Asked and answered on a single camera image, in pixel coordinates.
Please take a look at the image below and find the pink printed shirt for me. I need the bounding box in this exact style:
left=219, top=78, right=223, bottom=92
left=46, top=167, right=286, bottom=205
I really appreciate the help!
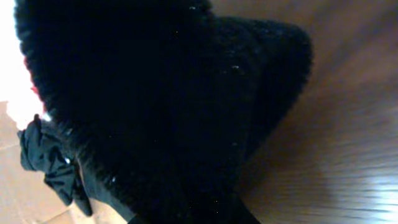
left=24, top=57, right=47, bottom=114

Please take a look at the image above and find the black crumpled garment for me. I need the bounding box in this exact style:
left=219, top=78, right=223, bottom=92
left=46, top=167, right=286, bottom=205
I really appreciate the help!
left=17, top=114, right=136, bottom=222

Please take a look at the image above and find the black velvet skirt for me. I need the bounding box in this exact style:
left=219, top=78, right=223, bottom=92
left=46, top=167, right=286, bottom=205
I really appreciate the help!
left=14, top=0, right=313, bottom=223

